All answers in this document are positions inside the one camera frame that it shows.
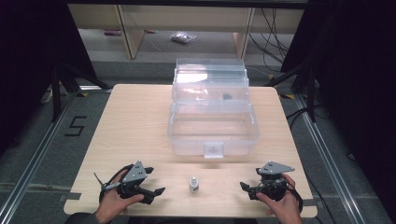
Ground clear plastic storage box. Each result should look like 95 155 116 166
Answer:
167 57 261 160

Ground black floor cable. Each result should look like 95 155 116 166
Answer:
285 105 313 131

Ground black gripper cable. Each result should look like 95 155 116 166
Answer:
98 163 134 203
287 181 304 215

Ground person's left hand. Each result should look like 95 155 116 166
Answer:
94 169 145 224

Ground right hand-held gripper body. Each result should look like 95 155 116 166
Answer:
257 161 296 203

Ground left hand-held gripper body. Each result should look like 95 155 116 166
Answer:
104 160 149 200

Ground person's right hand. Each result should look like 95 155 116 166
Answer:
255 173 304 224

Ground aluminium floor rail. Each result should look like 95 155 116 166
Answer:
293 94 368 224
0 91 79 224

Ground white power strip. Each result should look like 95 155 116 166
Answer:
39 88 54 105

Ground black curtain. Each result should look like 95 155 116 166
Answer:
0 0 96 158
280 0 396 223

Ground clear plastic bag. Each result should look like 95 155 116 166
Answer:
170 31 198 45

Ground black metal stand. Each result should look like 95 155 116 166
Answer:
50 60 114 123
264 60 318 123

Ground small white bottle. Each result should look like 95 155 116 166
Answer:
189 175 200 193

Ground black hanging cables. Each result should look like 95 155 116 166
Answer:
247 7 291 65

